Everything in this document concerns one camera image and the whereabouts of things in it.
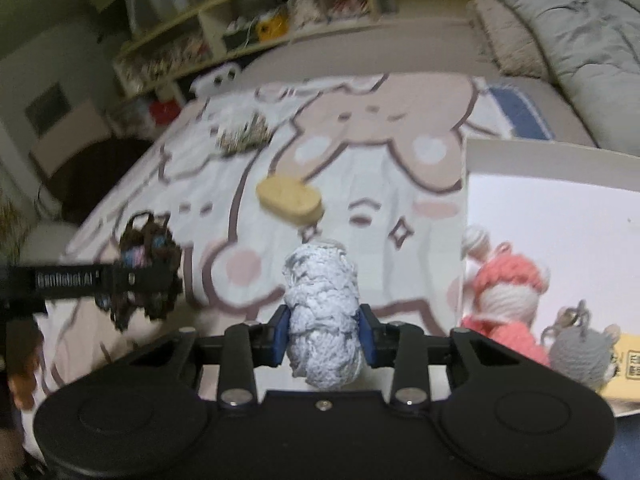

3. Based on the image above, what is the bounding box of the oval wooden box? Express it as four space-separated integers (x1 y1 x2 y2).
255 175 324 229

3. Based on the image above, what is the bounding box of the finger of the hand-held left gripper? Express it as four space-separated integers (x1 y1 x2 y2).
99 262 175 296

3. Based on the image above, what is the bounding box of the braided rope bundle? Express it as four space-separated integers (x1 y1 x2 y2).
216 111 274 157

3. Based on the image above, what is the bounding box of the white cardboard box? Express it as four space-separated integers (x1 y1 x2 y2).
459 135 640 417

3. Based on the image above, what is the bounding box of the pink crochet doll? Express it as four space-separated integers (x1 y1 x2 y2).
460 225 554 367

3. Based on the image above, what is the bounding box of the cartoon bunny printed blanket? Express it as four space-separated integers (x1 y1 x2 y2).
10 74 507 411

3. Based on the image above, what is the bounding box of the grey comforter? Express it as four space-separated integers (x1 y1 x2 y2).
492 0 640 152

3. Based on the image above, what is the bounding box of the white crochet roll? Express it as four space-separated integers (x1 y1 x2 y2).
282 241 362 392

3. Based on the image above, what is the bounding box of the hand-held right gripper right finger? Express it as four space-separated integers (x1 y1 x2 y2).
357 304 531 406

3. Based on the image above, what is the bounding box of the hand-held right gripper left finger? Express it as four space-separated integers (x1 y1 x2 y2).
120 307 291 406

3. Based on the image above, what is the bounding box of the grey crochet mouse keychain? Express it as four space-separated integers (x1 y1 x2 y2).
542 300 624 392

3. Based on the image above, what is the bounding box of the yellow basket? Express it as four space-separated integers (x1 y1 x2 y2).
257 14 292 44

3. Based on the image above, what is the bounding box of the yellow tissue pack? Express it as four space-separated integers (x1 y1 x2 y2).
597 336 640 402

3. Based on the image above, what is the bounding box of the blue striped cloth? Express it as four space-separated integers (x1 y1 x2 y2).
486 84 555 142

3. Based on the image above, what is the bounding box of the beige fluffy pillow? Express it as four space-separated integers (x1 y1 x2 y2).
467 0 552 79

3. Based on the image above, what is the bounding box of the dark brown cushion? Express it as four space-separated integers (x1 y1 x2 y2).
46 136 157 227

